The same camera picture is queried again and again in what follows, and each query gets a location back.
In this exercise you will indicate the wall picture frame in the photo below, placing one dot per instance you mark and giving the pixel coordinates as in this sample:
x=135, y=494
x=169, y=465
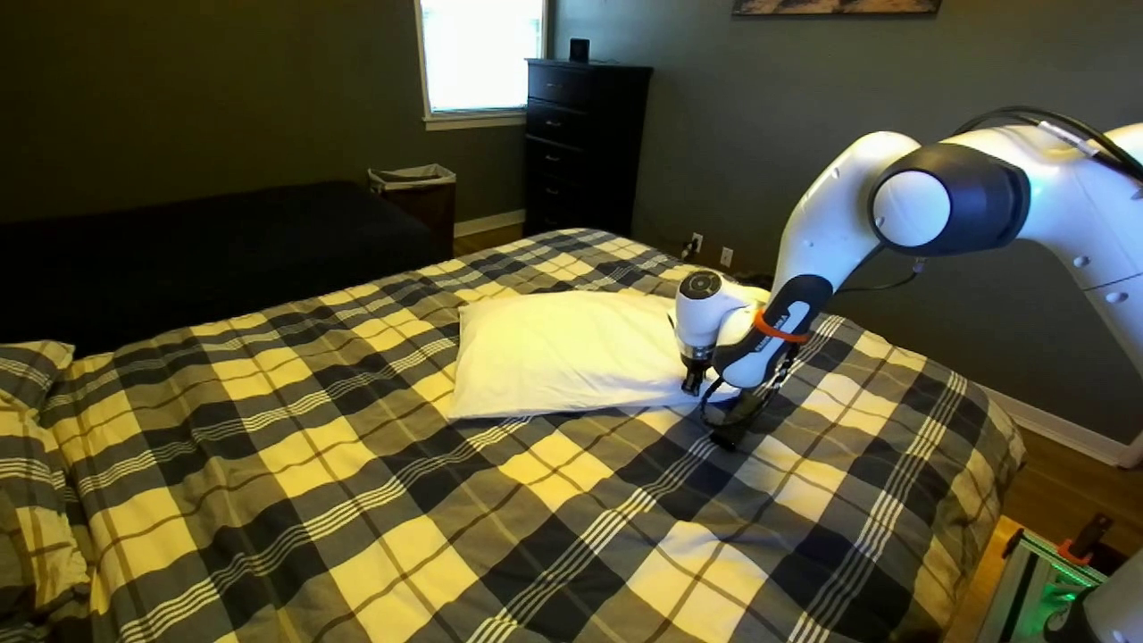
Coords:
x=838, y=9

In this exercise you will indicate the plaid bed comforter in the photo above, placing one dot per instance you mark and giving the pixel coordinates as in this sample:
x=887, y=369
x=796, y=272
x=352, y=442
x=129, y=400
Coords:
x=292, y=477

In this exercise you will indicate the teal frame stand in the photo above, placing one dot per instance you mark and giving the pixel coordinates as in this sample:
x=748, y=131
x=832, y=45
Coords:
x=1073, y=589

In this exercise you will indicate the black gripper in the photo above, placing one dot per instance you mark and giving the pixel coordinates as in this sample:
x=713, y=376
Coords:
x=728, y=408

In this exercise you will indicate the bright window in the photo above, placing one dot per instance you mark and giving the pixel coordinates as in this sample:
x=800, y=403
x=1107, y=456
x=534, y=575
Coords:
x=472, y=59

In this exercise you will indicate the small dark nightstand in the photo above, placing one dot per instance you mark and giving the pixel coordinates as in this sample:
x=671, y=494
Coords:
x=428, y=190

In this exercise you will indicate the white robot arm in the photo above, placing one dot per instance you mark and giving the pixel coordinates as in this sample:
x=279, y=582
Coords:
x=1017, y=172

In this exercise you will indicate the white pillow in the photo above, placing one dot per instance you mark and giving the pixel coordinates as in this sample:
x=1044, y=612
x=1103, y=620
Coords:
x=569, y=350

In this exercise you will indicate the plaid pillow near headboard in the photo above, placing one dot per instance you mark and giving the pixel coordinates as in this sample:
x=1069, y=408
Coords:
x=44, y=575

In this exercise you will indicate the black dresser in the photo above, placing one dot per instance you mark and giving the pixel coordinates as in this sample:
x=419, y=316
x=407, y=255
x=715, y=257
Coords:
x=583, y=131

